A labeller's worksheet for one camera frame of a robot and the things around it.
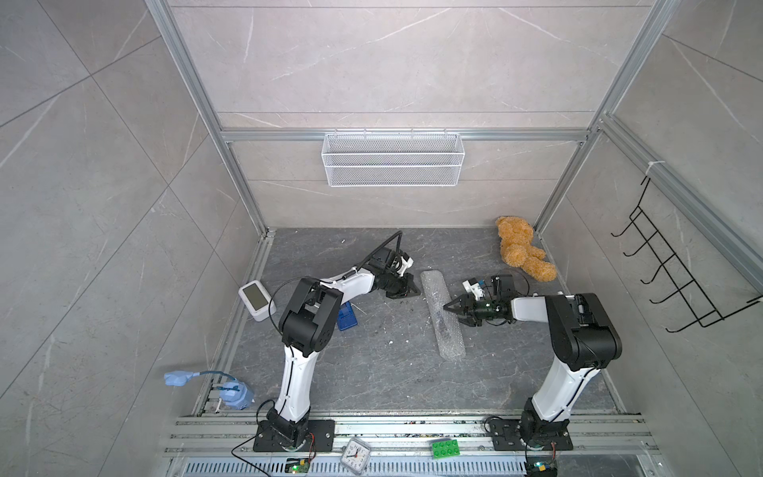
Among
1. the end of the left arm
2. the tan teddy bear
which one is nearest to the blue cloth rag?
the end of the left arm

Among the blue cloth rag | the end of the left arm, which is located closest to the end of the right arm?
the end of the left arm

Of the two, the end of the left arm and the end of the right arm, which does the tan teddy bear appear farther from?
the end of the left arm

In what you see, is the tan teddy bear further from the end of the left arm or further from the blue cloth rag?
the blue cloth rag

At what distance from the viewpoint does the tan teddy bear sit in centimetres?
97

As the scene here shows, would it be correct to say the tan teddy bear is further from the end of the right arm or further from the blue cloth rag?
the blue cloth rag
